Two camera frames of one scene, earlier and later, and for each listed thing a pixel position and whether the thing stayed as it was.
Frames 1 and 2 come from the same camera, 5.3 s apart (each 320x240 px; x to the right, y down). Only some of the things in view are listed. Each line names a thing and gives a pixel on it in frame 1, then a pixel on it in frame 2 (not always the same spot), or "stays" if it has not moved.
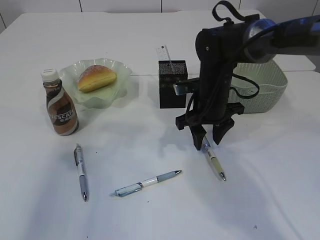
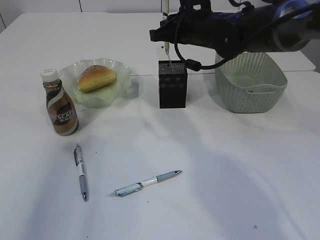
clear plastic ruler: x=165 y=60 → x=167 y=46
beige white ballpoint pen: x=206 y=145 → x=164 y=5
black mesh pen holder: x=170 y=72 stays
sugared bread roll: x=94 y=76 stays
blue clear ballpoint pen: x=122 y=191 stays
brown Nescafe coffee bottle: x=60 y=105 stays
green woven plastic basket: x=258 y=86 stays
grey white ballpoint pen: x=80 y=162 stays
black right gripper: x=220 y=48 → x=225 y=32
